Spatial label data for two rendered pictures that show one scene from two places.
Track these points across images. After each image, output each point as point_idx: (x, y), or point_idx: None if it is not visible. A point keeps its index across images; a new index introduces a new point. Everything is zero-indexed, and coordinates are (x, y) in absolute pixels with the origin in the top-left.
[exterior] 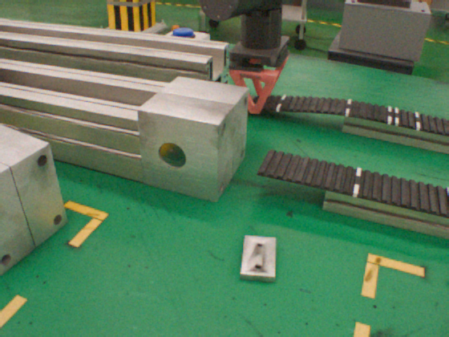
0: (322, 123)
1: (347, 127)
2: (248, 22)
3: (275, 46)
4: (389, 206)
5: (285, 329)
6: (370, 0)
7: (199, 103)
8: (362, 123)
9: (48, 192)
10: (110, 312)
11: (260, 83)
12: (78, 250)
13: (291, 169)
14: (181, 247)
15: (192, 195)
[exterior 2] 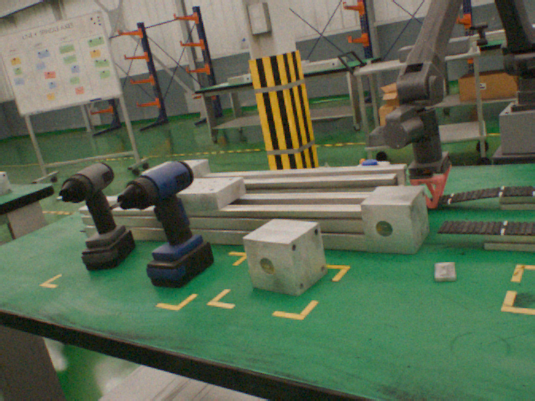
0: (485, 207)
1: (504, 205)
2: (418, 146)
3: (439, 158)
4: (528, 238)
5: (464, 296)
6: (522, 108)
7: (395, 196)
8: (514, 200)
9: (318, 251)
10: (365, 300)
11: (433, 188)
12: (339, 282)
13: (458, 227)
14: (398, 274)
15: (399, 252)
